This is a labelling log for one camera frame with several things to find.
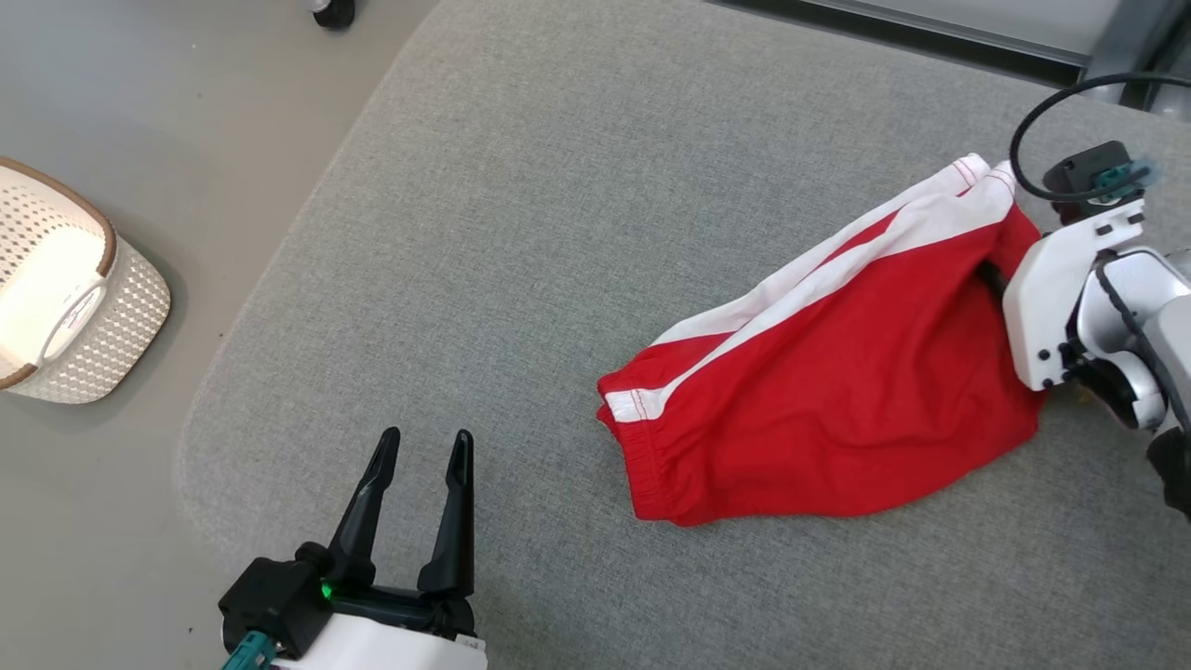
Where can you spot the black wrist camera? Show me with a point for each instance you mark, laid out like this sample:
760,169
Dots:
270,600
1079,181

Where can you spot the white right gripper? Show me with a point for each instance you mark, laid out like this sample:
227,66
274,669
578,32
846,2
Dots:
1042,307

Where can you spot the grey partition floor rail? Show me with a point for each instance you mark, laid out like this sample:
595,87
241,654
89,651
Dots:
930,23

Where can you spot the black caster wheel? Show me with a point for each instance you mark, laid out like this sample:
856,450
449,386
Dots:
333,11

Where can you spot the white woven laundry basket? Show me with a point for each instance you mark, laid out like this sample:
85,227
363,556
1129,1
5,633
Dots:
93,326

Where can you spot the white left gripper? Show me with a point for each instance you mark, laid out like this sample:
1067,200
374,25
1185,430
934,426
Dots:
391,647

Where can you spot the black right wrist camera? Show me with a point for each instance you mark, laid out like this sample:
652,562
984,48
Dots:
1079,181

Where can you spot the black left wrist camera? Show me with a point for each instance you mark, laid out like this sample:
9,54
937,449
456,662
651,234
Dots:
270,600

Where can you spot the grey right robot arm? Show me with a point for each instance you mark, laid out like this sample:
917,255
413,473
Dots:
1163,326

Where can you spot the red shorts white stripes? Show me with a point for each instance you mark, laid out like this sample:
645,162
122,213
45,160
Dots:
837,400

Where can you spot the grey partition frame post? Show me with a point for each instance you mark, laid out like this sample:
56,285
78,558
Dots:
1130,37

